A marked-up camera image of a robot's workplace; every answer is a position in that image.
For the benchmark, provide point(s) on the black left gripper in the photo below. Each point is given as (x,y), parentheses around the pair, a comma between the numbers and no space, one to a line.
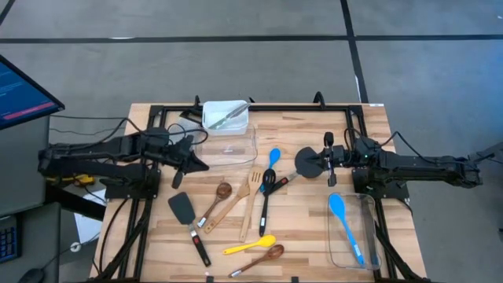
(181,157)

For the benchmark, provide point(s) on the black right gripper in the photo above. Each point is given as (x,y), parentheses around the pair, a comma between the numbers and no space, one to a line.
(340,156)

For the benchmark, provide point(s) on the black round-head turner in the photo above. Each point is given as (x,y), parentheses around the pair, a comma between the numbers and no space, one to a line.
(302,171)

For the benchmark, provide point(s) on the dark wooden spoon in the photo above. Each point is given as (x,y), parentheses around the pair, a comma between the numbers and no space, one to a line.
(275,251)
(224,190)

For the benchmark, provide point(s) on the black rectangular-head turner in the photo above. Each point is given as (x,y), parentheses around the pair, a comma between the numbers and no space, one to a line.
(181,206)

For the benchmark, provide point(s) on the small blue silicone spoon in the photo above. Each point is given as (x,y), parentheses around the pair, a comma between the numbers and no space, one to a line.
(274,156)

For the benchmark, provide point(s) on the silver serrated steel knife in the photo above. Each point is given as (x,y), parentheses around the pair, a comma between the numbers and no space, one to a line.
(215,125)

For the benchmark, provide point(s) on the large blue silicone spoon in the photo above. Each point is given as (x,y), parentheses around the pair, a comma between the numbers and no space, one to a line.
(337,205)

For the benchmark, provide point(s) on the light wooden spatula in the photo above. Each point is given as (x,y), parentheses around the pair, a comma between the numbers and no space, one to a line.
(226,210)

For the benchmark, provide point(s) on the wooden slotted spatula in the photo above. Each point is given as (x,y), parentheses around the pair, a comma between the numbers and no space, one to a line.
(249,212)

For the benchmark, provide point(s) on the black slotted spoon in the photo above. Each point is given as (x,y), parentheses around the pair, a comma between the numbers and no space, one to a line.
(265,208)

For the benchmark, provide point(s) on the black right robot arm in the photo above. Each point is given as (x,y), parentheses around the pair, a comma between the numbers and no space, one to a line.
(424,169)

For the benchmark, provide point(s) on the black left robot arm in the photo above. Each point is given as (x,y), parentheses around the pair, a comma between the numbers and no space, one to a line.
(78,167)

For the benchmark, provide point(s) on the clear plastic container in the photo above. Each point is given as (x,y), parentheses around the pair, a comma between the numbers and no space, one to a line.
(243,151)
(355,212)

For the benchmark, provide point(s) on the white plastic bin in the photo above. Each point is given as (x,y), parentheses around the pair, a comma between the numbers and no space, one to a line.
(214,112)

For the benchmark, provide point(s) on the small white label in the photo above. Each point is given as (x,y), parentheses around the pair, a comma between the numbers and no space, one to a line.
(376,105)

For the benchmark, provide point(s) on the yellow silicone spoon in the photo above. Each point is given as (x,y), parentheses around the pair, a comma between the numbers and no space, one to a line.
(267,241)

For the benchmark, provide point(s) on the white paper sheet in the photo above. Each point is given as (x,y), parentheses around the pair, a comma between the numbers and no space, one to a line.
(84,228)

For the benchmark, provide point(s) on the grey stand leg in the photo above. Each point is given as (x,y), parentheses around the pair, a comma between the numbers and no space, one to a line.
(491,154)

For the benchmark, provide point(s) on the grey desk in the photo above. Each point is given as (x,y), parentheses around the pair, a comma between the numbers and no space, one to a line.
(23,184)

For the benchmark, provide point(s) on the blue-screen monitor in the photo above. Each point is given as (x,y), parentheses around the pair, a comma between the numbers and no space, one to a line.
(23,98)

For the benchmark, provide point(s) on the black computer mouse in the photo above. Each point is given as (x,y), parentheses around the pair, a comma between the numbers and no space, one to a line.
(31,276)

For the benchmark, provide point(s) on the black keyboard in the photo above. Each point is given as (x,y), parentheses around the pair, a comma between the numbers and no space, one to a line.
(8,239)

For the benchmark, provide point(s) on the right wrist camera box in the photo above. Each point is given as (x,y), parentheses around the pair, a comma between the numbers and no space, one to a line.
(365,151)

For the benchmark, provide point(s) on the black metal table frame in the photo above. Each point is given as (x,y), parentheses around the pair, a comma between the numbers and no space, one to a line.
(298,108)

